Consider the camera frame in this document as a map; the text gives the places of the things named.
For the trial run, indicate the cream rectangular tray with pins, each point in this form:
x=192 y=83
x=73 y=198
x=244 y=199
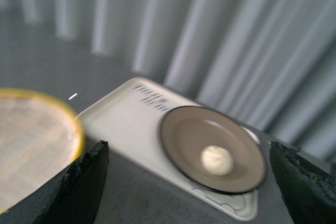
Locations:
x=129 y=119

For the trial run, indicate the white steamed bun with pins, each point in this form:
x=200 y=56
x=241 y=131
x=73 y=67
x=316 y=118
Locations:
x=216 y=160

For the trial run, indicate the white steamer liner cloth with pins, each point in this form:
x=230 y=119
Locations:
x=31 y=145

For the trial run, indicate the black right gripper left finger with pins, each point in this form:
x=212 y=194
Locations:
x=72 y=196

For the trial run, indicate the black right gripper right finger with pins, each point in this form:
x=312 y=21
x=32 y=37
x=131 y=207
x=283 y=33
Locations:
x=307 y=191

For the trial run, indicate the yellow-rimmed bamboo steamer basket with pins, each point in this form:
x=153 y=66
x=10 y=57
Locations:
x=34 y=142

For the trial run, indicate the beige plate with black rim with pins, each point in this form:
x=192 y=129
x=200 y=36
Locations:
x=185 y=131

